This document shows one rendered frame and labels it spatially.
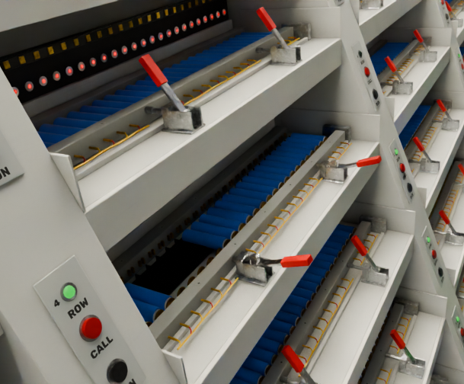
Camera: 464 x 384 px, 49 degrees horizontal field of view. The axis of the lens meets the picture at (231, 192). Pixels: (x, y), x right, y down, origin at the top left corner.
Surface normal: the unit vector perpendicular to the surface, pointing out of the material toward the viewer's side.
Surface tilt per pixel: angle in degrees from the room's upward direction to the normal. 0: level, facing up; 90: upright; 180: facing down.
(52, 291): 90
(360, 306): 21
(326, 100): 90
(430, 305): 90
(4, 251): 90
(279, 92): 111
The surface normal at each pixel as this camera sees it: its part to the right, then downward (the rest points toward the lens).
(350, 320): -0.11, -0.88
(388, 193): -0.50, 0.46
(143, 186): 0.86, 0.15
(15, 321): 0.76, -0.18
